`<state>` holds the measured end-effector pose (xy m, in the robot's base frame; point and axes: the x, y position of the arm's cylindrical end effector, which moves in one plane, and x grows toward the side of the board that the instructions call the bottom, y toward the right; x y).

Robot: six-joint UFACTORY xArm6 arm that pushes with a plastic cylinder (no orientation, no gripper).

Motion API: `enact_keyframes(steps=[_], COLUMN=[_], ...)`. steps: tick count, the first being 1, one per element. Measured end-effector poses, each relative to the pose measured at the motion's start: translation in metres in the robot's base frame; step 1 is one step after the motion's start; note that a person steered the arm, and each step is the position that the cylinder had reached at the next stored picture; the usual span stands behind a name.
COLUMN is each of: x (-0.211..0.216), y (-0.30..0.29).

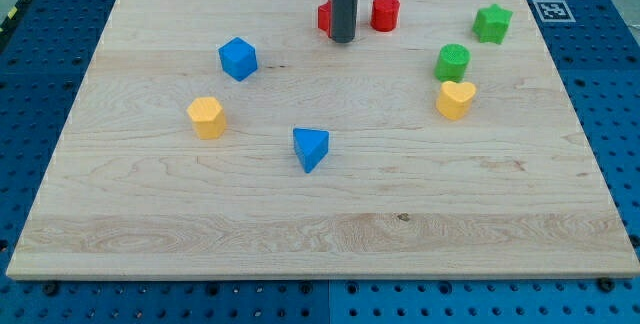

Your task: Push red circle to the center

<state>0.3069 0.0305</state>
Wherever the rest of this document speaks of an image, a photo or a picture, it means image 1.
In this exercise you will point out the blue triangle block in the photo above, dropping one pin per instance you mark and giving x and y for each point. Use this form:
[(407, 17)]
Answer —
[(310, 146)]

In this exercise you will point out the light wooden board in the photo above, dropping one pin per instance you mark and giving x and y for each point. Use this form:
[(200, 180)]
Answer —
[(511, 190)]

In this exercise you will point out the yellow hexagon block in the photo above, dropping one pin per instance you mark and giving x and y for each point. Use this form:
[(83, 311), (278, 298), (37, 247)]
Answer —
[(207, 117)]

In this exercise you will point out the blue cube block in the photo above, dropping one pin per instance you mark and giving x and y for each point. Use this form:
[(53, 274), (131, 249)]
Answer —
[(238, 58)]

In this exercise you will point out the red block behind rod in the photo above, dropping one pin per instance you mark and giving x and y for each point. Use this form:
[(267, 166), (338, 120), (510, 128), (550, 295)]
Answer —
[(324, 17)]

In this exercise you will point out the yellow heart block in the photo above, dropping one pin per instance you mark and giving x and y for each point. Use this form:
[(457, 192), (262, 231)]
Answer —
[(455, 99)]

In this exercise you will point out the green cylinder block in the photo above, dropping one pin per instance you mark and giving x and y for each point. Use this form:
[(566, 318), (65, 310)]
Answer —
[(452, 62)]

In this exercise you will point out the red cylinder block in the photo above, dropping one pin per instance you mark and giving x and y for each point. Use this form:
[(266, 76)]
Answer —
[(384, 15)]

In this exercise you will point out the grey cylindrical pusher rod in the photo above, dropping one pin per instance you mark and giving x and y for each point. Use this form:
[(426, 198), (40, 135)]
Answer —
[(343, 20)]

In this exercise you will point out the green star block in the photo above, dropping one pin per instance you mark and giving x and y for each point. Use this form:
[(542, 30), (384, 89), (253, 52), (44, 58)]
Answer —
[(492, 23)]

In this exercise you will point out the white fiducial marker tag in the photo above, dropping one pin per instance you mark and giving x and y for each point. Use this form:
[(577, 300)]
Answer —
[(553, 11)]

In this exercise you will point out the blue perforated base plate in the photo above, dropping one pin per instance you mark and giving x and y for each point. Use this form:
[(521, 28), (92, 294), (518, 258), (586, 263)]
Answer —
[(41, 70)]

